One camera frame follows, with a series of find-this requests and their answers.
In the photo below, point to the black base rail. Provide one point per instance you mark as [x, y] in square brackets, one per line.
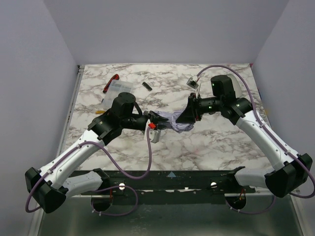
[168, 188]

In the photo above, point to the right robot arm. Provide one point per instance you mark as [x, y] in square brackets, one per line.
[289, 168]

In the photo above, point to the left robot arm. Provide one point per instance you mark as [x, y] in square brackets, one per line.
[51, 185]

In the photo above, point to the black chip component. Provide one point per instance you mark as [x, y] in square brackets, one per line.
[147, 86]

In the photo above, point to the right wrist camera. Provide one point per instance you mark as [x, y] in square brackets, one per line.
[194, 85]

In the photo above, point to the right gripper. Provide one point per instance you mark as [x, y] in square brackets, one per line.
[193, 108]

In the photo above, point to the clear plastic screw box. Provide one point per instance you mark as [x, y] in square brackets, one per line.
[115, 88]

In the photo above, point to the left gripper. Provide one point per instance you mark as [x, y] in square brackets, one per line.
[151, 119]

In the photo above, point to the yellow black pliers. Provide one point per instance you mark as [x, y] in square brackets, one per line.
[101, 112]

